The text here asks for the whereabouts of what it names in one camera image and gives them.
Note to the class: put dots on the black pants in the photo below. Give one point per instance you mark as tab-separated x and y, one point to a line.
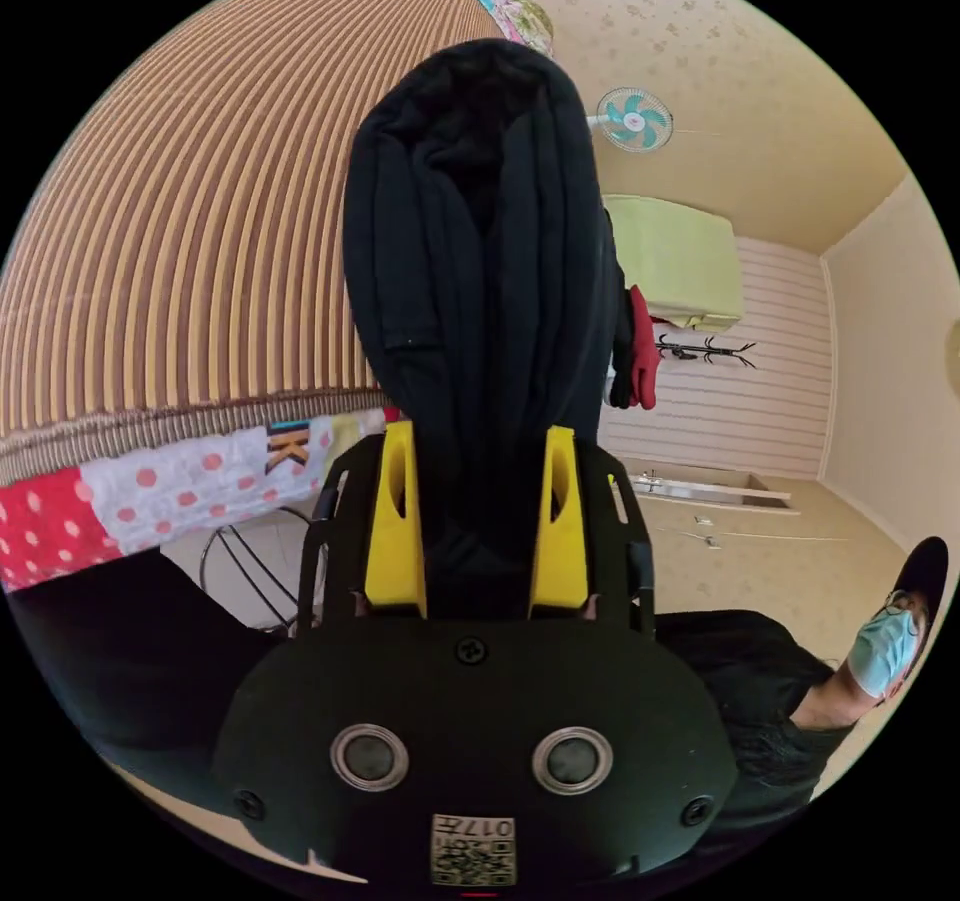
450	256

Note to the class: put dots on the person's body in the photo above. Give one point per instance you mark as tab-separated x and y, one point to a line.
750	683

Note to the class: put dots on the white wall fan, teal blades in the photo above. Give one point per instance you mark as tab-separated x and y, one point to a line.
634	119

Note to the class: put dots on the bed with striped woven mat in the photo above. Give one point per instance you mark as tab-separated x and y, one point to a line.
187	203

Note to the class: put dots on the light green curtain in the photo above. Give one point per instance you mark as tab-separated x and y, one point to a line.
675	260

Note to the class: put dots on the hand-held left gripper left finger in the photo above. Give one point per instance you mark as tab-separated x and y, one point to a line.
391	533

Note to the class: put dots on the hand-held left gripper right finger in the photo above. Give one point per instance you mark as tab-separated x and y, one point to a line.
564	541

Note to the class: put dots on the black coat rack with clothes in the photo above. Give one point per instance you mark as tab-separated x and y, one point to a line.
643	353

